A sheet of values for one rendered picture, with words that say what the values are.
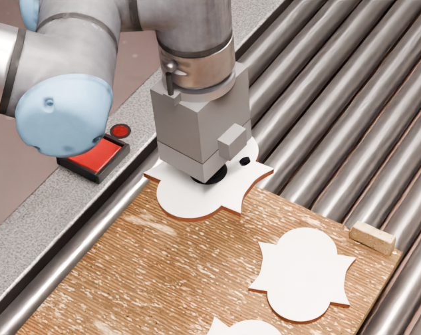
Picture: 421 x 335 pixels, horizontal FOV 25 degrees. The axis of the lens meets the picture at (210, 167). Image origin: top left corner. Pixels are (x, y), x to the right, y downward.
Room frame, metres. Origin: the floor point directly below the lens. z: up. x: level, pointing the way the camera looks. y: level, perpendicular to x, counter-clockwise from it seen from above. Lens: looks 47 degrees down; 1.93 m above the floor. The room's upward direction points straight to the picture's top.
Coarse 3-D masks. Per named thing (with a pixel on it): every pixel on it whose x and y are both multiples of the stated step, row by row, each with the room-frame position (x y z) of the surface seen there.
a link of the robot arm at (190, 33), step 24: (144, 0) 0.71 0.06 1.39; (168, 0) 0.71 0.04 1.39; (192, 0) 0.70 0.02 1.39; (216, 0) 0.71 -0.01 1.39; (144, 24) 0.71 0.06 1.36; (168, 24) 0.71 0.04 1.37; (192, 24) 0.70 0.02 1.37; (216, 24) 0.71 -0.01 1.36; (168, 48) 0.71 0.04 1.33; (192, 48) 0.70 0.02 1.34; (216, 48) 0.71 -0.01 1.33
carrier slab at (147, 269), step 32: (256, 192) 0.88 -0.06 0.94; (128, 224) 0.82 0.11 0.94; (160, 224) 0.82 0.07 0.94; (192, 224) 0.82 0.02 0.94; (224, 224) 0.82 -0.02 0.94; (256, 224) 0.82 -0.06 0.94; (288, 224) 0.82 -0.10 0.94; (320, 224) 0.82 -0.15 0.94; (96, 256) 0.77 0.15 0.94; (128, 256) 0.77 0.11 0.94; (160, 256) 0.77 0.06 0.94; (192, 256) 0.77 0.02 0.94; (224, 256) 0.77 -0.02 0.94; (256, 256) 0.77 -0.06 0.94; (352, 256) 0.77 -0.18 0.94; (384, 256) 0.77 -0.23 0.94; (64, 288) 0.72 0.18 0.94; (96, 288) 0.72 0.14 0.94; (128, 288) 0.72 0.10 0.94; (160, 288) 0.72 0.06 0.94; (192, 288) 0.72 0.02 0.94; (224, 288) 0.72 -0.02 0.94; (352, 288) 0.72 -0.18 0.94; (32, 320) 0.67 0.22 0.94; (64, 320) 0.67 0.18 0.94; (96, 320) 0.67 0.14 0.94; (128, 320) 0.67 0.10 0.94; (160, 320) 0.67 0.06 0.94; (192, 320) 0.67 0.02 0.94; (224, 320) 0.67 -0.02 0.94; (320, 320) 0.67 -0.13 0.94; (352, 320) 0.67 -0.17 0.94
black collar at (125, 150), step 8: (104, 136) 0.99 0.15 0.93; (112, 136) 0.99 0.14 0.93; (120, 144) 0.97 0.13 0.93; (128, 144) 0.97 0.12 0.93; (120, 152) 0.96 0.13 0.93; (128, 152) 0.97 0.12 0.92; (64, 160) 0.94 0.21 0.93; (112, 160) 0.94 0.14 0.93; (120, 160) 0.95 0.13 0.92; (72, 168) 0.93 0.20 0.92; (80, 168) 0.93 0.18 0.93; (104, 168) 0.93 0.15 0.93; (112, 168) 0.94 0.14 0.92; (88, 176) 0.92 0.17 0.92; (96, 176) 0.91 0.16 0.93; (104, 176) 0.92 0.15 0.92
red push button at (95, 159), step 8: (104, 144) 0.98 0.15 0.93; (112, 144) 0.98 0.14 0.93; (88, 152) 0.96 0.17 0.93; (96, 152) 0.96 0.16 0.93; (104, 152) 0.96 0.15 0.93; (112, 152) 0.96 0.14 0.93; (72, 160) 0.94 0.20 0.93; (80, 160) 0.94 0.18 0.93; (88, 160) 0.94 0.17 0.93; (96, 160) 0.94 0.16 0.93; (104, 160) 0.94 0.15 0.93; (88, 168) 0.93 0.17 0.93; (96, 168) 0.93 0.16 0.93
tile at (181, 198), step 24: (168, 168) 0.74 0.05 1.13; (240, 168) 0.74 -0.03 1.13; (264, 168) 0.74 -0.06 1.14; (168, 192) 0.71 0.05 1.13; (192, 192) 0.71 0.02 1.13; (216, 192) 0.70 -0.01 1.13; (240, 192) 0.70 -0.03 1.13; (168, 216) 0.68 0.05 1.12; (192, 216) 0.67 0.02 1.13; (240, 216) 0.67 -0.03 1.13
